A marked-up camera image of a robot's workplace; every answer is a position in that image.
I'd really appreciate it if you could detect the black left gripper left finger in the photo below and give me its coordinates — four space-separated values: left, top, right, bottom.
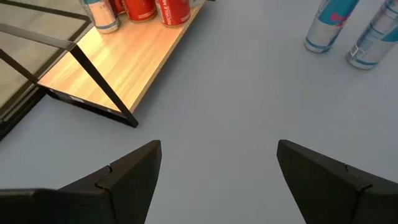
58 139 163 224

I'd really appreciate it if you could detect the blue silver Red Bull can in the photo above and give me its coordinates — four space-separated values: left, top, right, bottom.
345 0 398 70
79 0 121 34
304 0 361 54

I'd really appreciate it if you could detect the wooden shelf with black frame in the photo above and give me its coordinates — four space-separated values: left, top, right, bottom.
0 0 208 129

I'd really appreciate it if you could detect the red Fanta strawberry can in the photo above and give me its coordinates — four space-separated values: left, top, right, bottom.
110 0 127 16
155 0 192 27
121 0 157 22

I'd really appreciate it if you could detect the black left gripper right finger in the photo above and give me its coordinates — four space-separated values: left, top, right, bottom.
276 139 398 224

